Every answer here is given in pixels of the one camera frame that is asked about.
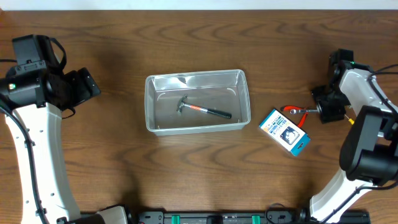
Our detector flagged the white blue product box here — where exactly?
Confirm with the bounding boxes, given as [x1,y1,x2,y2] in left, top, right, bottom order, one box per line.
[259,109,310,157]

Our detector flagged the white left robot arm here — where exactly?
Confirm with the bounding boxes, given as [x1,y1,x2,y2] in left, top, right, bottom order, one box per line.
[1,34,129,223]

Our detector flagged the silver ring wrench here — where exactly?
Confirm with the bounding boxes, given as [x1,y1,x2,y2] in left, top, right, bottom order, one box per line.
[289,109,320,114]

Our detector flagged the yellow black screwdriver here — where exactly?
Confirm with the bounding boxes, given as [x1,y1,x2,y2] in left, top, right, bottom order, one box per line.
[345,115,354,125]

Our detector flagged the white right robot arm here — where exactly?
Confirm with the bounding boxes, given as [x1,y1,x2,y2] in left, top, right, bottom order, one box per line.
[302,49,397,223]

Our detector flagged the clear plastic container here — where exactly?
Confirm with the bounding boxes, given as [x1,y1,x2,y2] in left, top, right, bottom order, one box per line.
[144,69,251,136]

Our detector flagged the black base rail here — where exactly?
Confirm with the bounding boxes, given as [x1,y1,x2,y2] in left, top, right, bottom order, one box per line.
[58,203,371,224]

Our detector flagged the small black claw hammer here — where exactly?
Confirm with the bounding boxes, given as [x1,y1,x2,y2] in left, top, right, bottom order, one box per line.
[177,95,232,119]

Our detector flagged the red handled pliers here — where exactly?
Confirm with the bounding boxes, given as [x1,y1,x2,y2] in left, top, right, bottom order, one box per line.
[280,105,309,128]

